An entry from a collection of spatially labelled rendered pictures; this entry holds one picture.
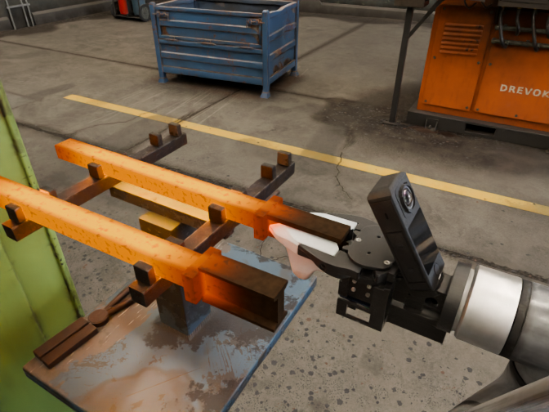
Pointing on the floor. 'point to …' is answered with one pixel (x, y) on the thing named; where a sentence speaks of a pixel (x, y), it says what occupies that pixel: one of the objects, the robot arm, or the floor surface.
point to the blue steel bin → (226, 39)
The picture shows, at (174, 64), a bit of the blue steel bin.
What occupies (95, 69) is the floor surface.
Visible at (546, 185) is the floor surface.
